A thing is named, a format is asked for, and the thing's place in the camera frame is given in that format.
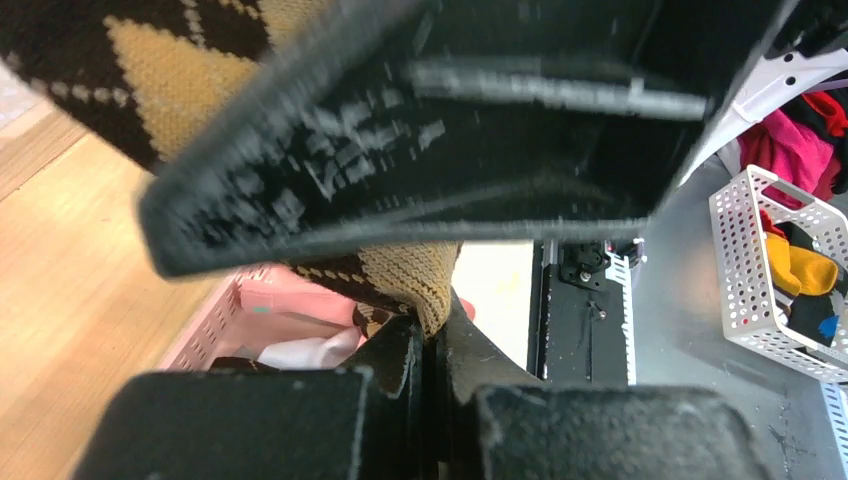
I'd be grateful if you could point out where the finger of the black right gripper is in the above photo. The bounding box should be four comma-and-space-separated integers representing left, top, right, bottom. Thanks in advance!
139, 1, 794, 277

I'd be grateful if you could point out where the white black striped sock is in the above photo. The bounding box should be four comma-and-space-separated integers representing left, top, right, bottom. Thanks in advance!
257, 327, 365, 370

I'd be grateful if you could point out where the white perforated storage basket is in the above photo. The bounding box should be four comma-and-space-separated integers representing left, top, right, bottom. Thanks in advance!
708, 166, 847, 384

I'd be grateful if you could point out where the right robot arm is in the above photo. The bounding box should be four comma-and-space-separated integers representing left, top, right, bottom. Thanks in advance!
139, 1, 847, 277

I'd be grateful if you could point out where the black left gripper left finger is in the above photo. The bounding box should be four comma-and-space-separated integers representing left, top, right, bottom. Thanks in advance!
74, 318, 422, 479

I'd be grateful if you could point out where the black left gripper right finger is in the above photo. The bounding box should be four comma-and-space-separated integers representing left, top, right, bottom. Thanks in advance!
437, 297, 771, 479

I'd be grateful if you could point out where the wooden hanger rack stand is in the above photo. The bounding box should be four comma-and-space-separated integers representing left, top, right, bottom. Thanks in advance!
1, 73, 219, 479

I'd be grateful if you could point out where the pink plastic basket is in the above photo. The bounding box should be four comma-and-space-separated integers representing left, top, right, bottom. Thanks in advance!
159, 265, 391, 371

